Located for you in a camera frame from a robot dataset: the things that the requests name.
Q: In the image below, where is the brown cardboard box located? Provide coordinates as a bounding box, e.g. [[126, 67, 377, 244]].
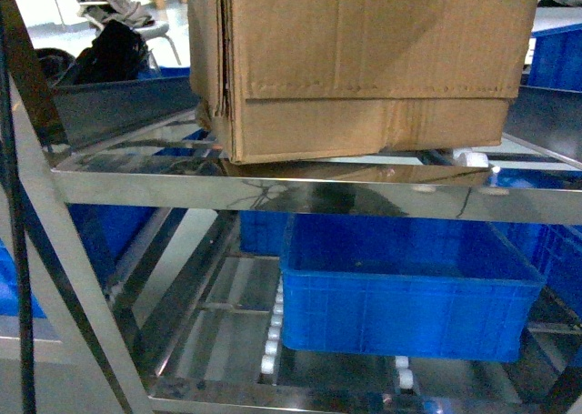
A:
[[188, 0, 537, 164]]

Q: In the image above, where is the black bag on chair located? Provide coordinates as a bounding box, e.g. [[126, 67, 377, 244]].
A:
[[75, 20, 149, 85]]

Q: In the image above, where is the white chair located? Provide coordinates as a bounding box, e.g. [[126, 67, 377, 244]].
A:
[[76, 0, 182, 65]]

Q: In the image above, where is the stainless steel shelf frame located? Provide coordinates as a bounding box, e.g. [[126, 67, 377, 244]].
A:
[[0, 0, 582, 414]]

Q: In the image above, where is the blue plastic bin centre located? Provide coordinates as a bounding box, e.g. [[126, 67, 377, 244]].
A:
[[280, 214, 546, 362]]

